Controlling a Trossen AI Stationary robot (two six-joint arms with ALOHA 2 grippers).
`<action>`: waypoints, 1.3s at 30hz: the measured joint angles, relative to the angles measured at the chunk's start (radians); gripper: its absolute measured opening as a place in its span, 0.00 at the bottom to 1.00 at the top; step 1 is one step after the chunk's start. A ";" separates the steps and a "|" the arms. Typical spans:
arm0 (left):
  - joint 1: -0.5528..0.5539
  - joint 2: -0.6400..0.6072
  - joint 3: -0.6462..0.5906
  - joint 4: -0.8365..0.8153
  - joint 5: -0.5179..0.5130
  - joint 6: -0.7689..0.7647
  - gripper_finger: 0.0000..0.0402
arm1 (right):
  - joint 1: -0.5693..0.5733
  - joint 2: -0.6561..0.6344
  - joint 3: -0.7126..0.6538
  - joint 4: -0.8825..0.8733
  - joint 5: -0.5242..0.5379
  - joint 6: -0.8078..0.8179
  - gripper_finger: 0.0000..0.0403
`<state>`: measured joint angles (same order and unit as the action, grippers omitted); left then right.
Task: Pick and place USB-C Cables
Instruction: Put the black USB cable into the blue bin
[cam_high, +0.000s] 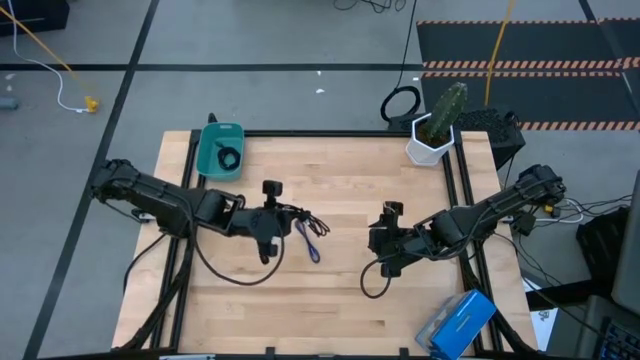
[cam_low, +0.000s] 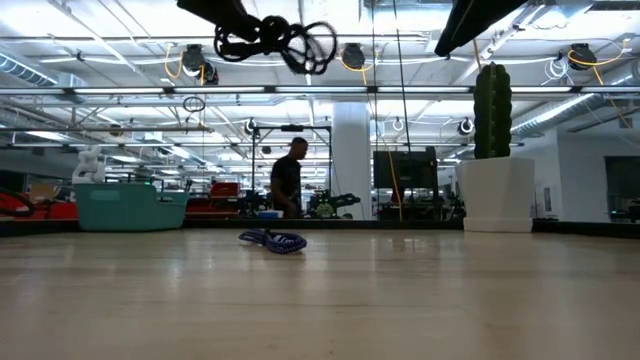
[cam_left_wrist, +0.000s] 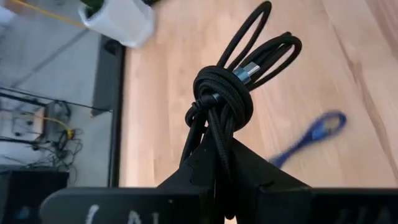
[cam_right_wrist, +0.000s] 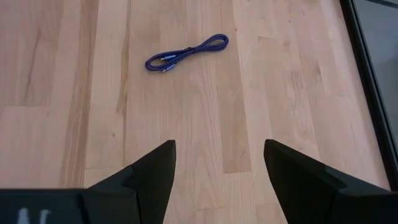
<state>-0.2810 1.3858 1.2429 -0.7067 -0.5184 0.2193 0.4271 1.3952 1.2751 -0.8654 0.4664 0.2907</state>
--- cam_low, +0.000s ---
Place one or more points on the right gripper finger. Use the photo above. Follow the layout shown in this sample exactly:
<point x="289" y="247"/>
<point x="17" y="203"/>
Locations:
<point x="482" y="15"/>
<point x="452" y="25"/>

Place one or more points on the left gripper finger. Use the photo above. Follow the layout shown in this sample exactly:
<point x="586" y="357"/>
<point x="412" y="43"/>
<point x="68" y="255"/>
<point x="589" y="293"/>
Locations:
<point x="225" y="15"/>

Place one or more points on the green cactus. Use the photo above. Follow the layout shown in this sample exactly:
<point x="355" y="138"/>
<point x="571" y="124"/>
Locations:
<point x="492" y="110"/>

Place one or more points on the black display screen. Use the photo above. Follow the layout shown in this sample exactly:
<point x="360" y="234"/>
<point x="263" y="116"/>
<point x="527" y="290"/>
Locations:
<point x="405" y="170"/>

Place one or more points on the white building column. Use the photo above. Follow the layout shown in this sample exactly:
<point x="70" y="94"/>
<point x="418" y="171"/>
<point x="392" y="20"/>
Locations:
<point x="351" y="160"/>

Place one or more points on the red box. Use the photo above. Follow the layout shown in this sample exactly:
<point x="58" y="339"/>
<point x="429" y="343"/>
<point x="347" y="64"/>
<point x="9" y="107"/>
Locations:
<point x="225" y="190"/>

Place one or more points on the white hexagonal plant pot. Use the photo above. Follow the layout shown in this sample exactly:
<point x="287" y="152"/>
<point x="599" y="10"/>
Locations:
<point x="497" y="195"/>

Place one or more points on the person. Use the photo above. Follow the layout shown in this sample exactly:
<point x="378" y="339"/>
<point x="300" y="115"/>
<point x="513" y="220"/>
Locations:
<point x="287" y="180"/>

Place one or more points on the white robot figure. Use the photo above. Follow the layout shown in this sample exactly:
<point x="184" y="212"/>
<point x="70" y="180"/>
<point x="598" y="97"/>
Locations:
<point x="89" y="170"/>

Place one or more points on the teal plastic bin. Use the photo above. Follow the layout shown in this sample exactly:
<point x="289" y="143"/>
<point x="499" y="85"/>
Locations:
<point x="130" y="210"/>

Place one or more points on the red machine base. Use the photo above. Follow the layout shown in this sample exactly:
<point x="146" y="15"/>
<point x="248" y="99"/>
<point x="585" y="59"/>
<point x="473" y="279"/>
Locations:
<point x="60" y="210"/>

